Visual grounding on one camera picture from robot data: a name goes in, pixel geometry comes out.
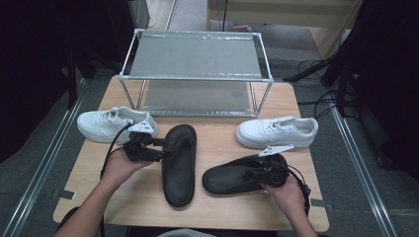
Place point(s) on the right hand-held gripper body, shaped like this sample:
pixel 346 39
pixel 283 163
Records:
pixel 275 171

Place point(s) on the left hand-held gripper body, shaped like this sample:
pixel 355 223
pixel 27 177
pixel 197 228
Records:
pixel 138 144

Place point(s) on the black slipper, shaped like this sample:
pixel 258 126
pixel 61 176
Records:
pixel 179 171
pixel 227 179

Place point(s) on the white sneaker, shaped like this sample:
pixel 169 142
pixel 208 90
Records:
pixel 283 131
pixel 102 126

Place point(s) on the metal two-tier shoe rack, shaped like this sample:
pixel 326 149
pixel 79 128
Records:
pixel 194 56

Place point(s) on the person's right hand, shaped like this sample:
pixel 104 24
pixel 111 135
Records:
pixel 290 197

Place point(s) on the person's left hand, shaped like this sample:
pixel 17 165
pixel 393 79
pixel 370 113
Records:
pixel 118 168

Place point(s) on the grey tape piece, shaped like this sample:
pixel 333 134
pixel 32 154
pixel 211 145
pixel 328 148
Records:
pixel 322 204
pixel 66 194

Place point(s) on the person's grey shirt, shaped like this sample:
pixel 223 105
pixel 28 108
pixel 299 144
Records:
pixel 184 233

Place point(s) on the black chair armrest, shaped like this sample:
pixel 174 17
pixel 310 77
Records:
pixel 67 219

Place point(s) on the black stand legs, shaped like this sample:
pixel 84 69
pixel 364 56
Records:
pixel 306 70

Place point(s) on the grey metal cabinet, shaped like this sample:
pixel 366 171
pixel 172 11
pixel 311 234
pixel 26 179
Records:
pixel 139 13

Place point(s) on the small red object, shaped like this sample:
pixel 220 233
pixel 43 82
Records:
pixel 242 27

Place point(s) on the wooden cabinet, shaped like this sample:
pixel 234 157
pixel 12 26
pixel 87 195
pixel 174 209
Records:
pixel 280 13

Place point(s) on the metal floor rail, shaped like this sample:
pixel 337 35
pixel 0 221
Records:
pixel 362 171
pixel 42 164

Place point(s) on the black stand post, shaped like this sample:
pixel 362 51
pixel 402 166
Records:
pixel 71 82

